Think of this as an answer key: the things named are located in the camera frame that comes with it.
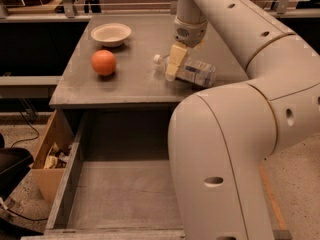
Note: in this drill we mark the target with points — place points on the open grey drawer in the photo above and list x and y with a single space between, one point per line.
129 179

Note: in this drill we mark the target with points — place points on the black chair base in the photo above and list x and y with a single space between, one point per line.
14 166

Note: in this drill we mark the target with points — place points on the grey side shelf rail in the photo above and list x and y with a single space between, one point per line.
27 86

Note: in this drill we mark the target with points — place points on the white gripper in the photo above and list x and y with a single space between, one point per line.
190 33

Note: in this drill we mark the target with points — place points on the grey cabinet with top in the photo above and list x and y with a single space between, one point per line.
136 80

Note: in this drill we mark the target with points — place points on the white paper bowl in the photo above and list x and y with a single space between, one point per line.
111 34

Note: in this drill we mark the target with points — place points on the clear plastic water bottle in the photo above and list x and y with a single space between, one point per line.
197 72

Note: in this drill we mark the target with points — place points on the cardboard box with trash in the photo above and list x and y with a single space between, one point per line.
51 155

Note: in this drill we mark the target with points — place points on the orange ball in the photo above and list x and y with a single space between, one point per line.
103 62

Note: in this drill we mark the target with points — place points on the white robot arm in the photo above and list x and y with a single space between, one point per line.
276 107

